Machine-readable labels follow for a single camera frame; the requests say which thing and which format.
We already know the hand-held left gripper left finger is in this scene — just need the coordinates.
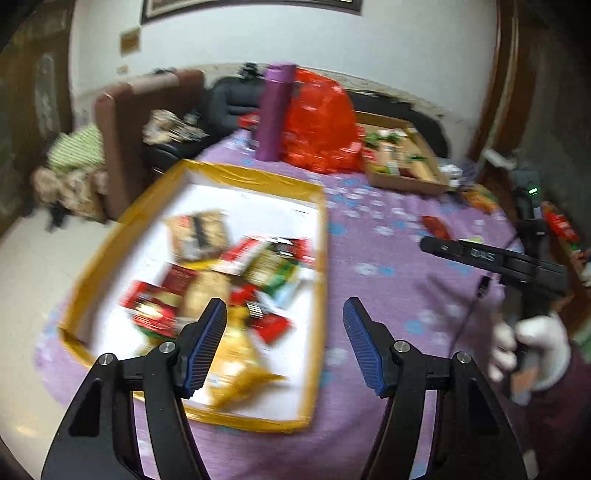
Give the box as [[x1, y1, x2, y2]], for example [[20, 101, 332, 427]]
[[41, 298, 228, 480]]

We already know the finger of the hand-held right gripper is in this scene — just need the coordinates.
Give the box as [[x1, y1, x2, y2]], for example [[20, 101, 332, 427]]
[[419, 237, 509, 278]]

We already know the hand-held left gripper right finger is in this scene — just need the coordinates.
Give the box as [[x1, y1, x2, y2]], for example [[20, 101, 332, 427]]
[[342, 296, 529, 480]]

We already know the yellow snack packet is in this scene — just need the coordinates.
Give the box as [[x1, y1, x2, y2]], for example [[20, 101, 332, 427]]
[[203, 307, 287, 409]]

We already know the beige snack packet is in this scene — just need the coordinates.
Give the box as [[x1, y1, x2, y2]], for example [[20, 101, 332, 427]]
[[185, 270, 232, 319]]

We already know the small red snack packet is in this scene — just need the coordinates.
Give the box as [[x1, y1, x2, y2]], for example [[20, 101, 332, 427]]
[[247, 300, 294, 344]]

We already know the maroon snack packet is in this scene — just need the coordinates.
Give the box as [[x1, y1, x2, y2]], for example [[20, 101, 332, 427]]
[[161, 265, 199, 296]]

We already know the green snack packet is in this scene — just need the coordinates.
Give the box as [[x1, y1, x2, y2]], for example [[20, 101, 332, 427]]
[[245, 251, 305, 305]]

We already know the brown striped snack packet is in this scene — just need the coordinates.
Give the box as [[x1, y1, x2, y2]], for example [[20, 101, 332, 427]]
[[166, 210, 232, 264]]

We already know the white tray with yellow tape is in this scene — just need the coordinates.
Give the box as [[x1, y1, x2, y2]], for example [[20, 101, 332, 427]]
[[58, 159, 329, 435]]

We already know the person's right forearm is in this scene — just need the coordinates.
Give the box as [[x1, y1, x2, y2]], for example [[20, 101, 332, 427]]
[[531, 342, 591, 462]]

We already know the person's right hand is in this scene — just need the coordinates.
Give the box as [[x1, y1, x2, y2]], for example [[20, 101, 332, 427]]
[[489, 314, 571, 394]]

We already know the dark red snack packet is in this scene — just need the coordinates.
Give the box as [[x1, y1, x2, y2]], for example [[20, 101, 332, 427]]
[[421, 216, 451, 241]]

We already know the orange biscuit packet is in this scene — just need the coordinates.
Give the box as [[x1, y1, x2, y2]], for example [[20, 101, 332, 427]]
[[462, 187, 502, 215]]

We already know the purple floral tablecloth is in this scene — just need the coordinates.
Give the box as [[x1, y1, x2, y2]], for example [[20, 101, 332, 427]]
[[34, 129, 573, 480]]

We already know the cardboard box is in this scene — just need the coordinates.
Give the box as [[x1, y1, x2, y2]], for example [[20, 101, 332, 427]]
[[353, 111, 450, 195]]

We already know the pile of assorted snack packets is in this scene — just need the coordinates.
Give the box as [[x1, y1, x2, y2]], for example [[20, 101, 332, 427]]
[[362, 128, 432, 178]]

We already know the red plastic bag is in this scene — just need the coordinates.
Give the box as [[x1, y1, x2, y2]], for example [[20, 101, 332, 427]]
[[281, 68, 365, 174]]

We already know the beige floral cushion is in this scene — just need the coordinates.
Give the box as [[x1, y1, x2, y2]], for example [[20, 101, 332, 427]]
[[32, 164, 109, 220]]

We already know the patterned plastic bag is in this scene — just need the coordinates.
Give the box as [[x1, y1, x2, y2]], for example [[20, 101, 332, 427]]
[[143, 110, 208, 144]]

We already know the brown chair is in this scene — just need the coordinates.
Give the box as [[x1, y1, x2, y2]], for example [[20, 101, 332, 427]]
[[95, 69, 206, 222]]

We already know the plum thermos bottle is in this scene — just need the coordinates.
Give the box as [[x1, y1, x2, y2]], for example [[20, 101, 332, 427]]
[[256, 62, 296, 161]]

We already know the green patterned cushion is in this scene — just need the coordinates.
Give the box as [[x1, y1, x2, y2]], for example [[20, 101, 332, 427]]
[[46, 124, 107, 171]]

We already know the black sofa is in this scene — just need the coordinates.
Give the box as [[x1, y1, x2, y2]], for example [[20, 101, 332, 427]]
[[203, 76, 448, 153]]

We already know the black cable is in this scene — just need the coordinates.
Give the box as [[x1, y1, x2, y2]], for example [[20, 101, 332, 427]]
[[443, 231, 522, 361]]

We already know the wooden door frame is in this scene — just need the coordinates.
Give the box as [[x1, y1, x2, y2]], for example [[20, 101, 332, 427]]
[[471, 0, 522, 158]]

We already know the yellow wall plate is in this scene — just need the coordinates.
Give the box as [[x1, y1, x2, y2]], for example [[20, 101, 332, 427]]
[[119, 28, 141, 55]]

